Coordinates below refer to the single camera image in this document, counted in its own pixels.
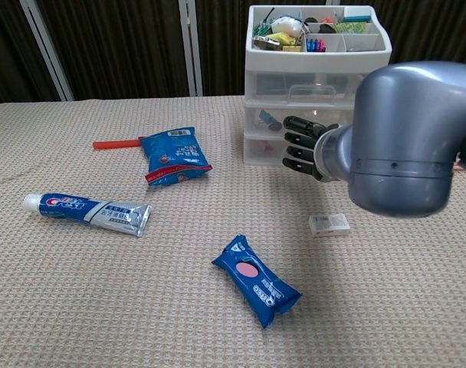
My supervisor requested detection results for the white plastic drawer organizer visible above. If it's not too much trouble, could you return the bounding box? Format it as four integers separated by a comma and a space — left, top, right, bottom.
243, 4, 393, 168

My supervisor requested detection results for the blue white toothpaste tube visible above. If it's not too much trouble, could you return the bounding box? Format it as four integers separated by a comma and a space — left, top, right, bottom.
23, 192, 153, 238

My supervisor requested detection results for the beige woven tablecloth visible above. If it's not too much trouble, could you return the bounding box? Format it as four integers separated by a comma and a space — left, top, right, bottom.
0, 94, 466, 368

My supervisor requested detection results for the blue and black trinket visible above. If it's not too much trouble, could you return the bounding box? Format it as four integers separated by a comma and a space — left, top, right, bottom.
258, 110, 282, 131

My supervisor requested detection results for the green flat packet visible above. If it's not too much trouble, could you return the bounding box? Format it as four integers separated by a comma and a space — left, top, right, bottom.
334, 21, 369, 35

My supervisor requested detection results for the clear plastic drawer with handle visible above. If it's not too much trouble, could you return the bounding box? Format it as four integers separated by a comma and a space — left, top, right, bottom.
244, 71, 366, 104

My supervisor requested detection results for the white teal eraser box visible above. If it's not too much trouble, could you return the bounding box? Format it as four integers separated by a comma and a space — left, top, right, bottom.
342, 7, 372, 23

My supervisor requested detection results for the red plastic stick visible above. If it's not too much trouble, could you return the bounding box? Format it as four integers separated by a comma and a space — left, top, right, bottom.
92, 136, 146, 151

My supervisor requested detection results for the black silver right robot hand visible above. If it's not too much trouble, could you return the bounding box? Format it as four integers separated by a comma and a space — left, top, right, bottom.
281, 114, 340, 182

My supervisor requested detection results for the small white cardboard box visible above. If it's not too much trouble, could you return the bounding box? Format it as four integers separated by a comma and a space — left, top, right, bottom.
308, 213, 351, 238

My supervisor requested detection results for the clear plastic lowest drawer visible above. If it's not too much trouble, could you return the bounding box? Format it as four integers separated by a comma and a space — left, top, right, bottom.
244, 133, 318, 166

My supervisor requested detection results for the blue pink clip set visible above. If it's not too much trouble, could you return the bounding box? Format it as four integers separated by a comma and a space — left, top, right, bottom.
305, 36, 327, 53

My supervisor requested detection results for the blue snack bag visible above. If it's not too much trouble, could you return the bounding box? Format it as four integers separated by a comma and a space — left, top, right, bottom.
139, 126, 213, 188

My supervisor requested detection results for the grey metal frame post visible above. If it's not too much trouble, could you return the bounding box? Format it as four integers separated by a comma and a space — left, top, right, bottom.
178, 0, 203, 97
18, 0, 75, 102

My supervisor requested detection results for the white crumpled wrapper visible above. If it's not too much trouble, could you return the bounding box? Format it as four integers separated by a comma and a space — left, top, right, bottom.
271, 17, 302, 38

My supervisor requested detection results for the blue cookie pack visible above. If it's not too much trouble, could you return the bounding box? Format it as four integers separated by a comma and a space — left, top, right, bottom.
211, 234, 303, 330

